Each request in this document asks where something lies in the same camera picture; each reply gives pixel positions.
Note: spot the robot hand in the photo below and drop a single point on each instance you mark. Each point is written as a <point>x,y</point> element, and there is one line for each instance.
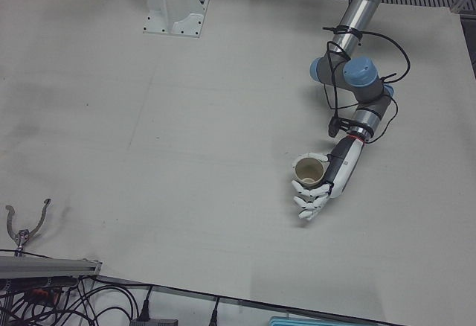
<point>344,169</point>

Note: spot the white paper cup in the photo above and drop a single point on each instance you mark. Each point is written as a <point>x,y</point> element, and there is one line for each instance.
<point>308,172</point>

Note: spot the UR5e robot arm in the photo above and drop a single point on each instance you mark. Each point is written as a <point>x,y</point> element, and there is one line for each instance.
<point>364,2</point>

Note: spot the teal plastic storage bin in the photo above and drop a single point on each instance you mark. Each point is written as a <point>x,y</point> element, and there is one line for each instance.
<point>294,322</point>

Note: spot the black power adapter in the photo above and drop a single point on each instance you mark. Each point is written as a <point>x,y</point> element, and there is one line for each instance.
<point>154,322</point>

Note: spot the orange black clamp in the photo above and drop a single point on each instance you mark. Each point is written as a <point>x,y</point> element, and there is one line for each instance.
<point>44,295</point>

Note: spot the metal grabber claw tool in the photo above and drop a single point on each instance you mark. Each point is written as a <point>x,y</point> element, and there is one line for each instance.
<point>23,234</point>

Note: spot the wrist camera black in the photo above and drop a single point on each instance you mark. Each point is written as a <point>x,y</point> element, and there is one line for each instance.
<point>334,127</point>

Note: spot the aluminium profile post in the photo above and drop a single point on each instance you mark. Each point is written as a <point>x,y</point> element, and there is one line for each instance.
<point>48,266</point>

